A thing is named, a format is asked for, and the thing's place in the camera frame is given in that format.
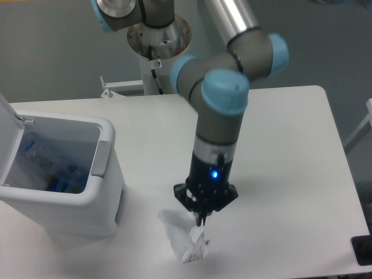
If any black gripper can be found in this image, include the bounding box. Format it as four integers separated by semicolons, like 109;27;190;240
173;153;238;226

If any white plastic wrapper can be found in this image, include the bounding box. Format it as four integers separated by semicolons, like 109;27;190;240
158;209;209;263

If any clear plastic water bottle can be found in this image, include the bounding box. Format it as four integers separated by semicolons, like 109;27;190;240
19;132;88;190

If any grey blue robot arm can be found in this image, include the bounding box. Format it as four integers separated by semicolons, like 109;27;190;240
91;1;289;226

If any white plastic trash can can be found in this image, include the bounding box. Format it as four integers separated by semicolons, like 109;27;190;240
1;98;125;237

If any blue yellow package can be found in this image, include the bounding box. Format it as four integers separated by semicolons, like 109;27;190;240
46;177;84;194

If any black object at table edge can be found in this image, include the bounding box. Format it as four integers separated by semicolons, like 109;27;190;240
351;235;371;266

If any white metal base frame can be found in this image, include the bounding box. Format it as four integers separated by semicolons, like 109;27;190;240
99;75;178;99

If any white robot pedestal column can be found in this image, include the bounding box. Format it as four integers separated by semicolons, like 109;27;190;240
127;15;192;80

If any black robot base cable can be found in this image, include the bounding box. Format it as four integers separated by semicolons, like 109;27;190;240
148;45;164;95

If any white frame at right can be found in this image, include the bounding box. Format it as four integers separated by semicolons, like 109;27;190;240
344;98;371;155

